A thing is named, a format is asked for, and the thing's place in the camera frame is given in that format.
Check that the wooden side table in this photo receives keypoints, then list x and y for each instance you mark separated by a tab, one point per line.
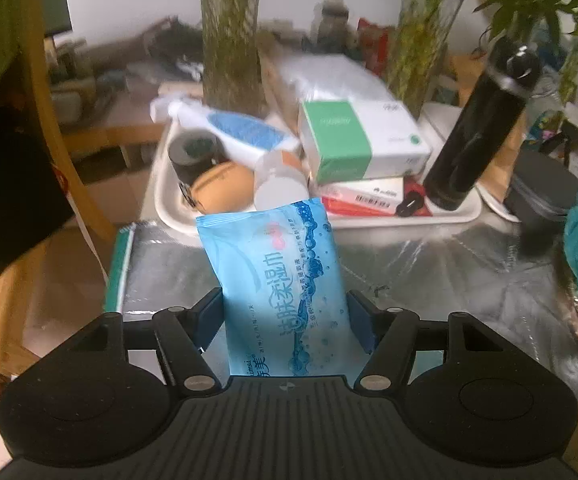
119	120

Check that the tan round coin pouch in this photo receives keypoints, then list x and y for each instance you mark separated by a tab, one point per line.
224	187

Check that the glass vase with lucky bamboo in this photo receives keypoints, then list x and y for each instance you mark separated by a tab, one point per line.
544	0
229	35
419	35

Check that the white spray bottle blue label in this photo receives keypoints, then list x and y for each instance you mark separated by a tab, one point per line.
239	130

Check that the red and white flat box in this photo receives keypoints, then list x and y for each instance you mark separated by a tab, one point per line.
359	197

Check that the blue wet wipes packet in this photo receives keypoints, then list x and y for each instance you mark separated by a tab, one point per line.
279	285

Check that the grey zipper case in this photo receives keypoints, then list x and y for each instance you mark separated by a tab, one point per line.
539	185

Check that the wooden chair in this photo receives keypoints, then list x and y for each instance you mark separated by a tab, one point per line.
54	135

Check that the white plate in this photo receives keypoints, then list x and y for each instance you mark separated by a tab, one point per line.
496	207

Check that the tan paper cone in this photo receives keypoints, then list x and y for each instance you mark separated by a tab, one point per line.
500	170

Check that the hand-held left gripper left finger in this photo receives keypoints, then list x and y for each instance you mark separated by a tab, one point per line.
211	311

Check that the tan paper bag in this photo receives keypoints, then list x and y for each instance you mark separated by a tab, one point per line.
276	80

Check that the black tape roll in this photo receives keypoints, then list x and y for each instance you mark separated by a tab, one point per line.
194	155

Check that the white plastic tray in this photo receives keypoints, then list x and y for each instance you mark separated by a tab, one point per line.
179	220

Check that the white capped pill bottle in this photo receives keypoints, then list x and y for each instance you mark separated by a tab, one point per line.
279	182

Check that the small black tripod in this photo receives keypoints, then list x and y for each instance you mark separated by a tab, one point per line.
571	140

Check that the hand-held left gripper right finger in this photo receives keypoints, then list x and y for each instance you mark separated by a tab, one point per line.
361	321

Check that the black cloth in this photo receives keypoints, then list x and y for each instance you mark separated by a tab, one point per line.
14	195

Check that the small black clip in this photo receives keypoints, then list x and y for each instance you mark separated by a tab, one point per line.
411	205

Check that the red snack packet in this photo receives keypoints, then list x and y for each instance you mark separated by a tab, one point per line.
373	45

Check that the brown bottle with black cap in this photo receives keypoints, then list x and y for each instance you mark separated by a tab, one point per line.
333	25

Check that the clear plastic bag of tissues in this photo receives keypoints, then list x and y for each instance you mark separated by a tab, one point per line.
329	77

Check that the colourful patterned cloth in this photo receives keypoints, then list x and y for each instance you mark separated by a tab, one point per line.
544	127

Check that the green and white box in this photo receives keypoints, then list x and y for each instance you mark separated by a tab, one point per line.
359	140

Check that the black thermos flask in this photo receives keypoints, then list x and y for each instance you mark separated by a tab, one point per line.
479	130

